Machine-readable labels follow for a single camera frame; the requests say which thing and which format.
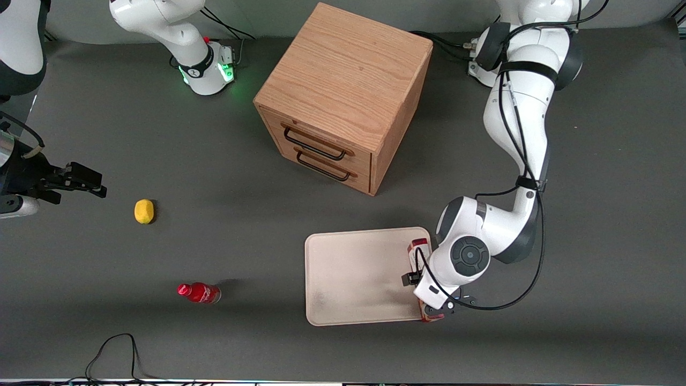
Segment black right arm base cables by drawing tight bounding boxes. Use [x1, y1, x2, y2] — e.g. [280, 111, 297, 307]
[201, 5, 257, 68]

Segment black arm base cables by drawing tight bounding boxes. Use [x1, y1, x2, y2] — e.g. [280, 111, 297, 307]
[410, 30, 479, 61]
[201, 5, 257, 68]

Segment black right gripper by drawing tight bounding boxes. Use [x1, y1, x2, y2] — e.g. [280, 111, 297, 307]
[0, 140, 107, 205]

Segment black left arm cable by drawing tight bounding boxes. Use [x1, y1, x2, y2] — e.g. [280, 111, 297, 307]
[402, 0, 610, 312]

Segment black left arm base cables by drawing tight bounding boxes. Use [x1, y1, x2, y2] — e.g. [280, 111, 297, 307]
[410, 30, 479, 61]

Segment wooden two-drawer cabinet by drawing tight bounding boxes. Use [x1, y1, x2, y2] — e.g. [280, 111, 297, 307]
[253, 2, 434, 197]

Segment black wire drawer handle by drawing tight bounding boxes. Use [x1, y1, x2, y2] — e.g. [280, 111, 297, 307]
[282, 125, 349, 161]
[295, 150, 354, 182]

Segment cream plastic tray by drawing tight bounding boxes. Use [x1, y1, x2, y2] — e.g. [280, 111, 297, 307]
[304, 227, 434, 326]

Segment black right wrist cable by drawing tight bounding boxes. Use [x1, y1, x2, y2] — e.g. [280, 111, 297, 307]
[0, 111, 45, 159]

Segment wooden drawer front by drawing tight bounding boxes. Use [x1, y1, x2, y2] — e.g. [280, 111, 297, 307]
[263, 126, 373, 196]
[258, 106, 374, 174]

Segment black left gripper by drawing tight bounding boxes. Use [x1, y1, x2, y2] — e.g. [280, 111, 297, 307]
[422, 293, 478, 318]

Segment yellow lemon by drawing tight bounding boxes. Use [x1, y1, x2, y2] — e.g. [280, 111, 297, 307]
[134, 199, 155, 225]

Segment red soda bottle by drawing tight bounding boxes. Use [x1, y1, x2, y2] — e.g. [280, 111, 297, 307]
[177, 282, 221, 305]

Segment red tartan cookie box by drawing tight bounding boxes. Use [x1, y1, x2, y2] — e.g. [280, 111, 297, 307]
[407, 239, 445, 323]

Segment black looped table cable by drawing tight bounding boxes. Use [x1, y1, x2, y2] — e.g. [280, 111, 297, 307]
[85, 333, 161, 384]

